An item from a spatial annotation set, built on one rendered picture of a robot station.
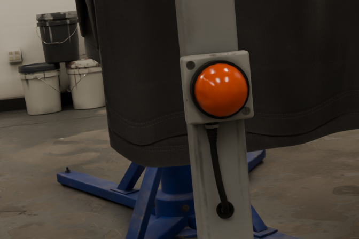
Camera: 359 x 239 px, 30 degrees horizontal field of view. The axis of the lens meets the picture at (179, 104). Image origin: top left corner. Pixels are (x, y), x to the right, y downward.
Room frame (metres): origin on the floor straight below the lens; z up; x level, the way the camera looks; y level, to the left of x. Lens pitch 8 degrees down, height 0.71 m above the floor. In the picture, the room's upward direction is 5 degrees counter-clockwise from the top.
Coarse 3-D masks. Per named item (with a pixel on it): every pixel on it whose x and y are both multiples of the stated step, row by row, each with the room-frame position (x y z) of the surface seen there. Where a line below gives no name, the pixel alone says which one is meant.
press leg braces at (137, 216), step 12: (132, 168) 2.33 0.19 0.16; (144, 168) 2.33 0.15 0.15; (156, 168) 1.95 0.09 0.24; (132, 180) 2.36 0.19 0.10; (144, 180) 1.93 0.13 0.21; (156, 180) 1.93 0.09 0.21; (120, 192) 2.38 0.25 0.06; (132, 192) 2.37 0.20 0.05; (144, 192) 1.90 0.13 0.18; (156, 192) 1.93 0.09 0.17; (144, 204) 1.87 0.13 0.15; (132, 216) 1.85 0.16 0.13; (144, 216) 1.84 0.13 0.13; (252, 216) 1.85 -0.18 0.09; (132, 228) 1.82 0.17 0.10; (144, 228) 1.84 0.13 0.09; (264, 228) 1.83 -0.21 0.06
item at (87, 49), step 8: (80, 0) 0.80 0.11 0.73; (80, 8) 0.81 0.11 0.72; (80, 16) 0.81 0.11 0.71; (88, 16) 0.82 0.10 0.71; (80, 24) 0.82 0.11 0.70; (88, 24) 0.83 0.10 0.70; (88, 32) 0.84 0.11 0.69; (88, 40) 0.85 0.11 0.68; (88, 48) 0.85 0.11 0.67; (96, 48) 0.84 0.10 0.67; (88, 56) 0.86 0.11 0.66; (96, 56) 0.84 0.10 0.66
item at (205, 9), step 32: (192, 0) 0.49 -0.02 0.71; (224, 0) 0.49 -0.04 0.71; (192, 32) 0.49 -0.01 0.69; (224, 32) 0.49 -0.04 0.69; (192, 64) 0.48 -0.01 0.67; (192, 128) 0.49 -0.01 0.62; (224, 128) 0.49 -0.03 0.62; (192, 160) 0.51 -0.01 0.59; (224, 160) 0.49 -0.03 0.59; (224, 224) 0.49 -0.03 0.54
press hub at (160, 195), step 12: (168, 168) 2.08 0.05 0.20; (180, 168) 2.07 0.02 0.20; (168, 180) 2.08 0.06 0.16; (180, 180) 2.07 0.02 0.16; (168, 192) 2.09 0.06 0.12; (180, 192) 2.07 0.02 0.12; (192, 192) 2.08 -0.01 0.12; (156, 204) 2.10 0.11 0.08; (168, 204) 2.05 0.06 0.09; (180, 204) 2.04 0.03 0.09; (192, 204) 2.05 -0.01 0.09; (156, 216) 2.11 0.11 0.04; (168, 216) 2.06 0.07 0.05; (180, 216) 2.04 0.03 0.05; (192, 228) 2.03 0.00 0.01
